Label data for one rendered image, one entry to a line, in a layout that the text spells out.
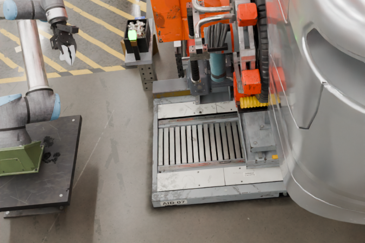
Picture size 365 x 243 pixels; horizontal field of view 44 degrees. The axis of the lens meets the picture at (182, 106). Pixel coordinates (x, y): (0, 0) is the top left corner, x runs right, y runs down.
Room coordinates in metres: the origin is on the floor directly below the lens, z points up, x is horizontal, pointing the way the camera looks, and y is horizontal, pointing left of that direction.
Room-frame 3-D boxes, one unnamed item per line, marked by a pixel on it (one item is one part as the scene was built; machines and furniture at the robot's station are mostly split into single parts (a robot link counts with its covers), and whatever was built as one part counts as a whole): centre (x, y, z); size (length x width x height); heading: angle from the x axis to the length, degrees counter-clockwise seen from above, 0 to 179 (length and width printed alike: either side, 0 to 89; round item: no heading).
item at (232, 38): (1.69, -0.26, 0.85); 0.21 x 0.14 x 0.14; 85
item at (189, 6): (1.87, -0.14, 0.93); 0.09 x 0.05 x 0.05; 85
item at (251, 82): (1.37, -0.31, 0.85); 0.09 x 0.08 x 0.07; 175
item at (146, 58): (2.31, 0.20, 0.44); 0.43 x 0.17 x 0.03; 175
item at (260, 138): (1.67, -0.50, 0.32); 0.40 x 0.30 x 0.28; 175
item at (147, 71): (2.34, 0.20, 0.21); 0.10 x 0.10 x 0.42; 85
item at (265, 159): (1.67, -0.50, 0.13); 0.50 x 0.36 x 0.10; 175
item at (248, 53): (1.68, -0.33, 0.85); 0.54 x 0.07 x 0.54; 175
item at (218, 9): (1.79, -0.22, 1.03); 0.19 x 0.18 x 0.11; 85
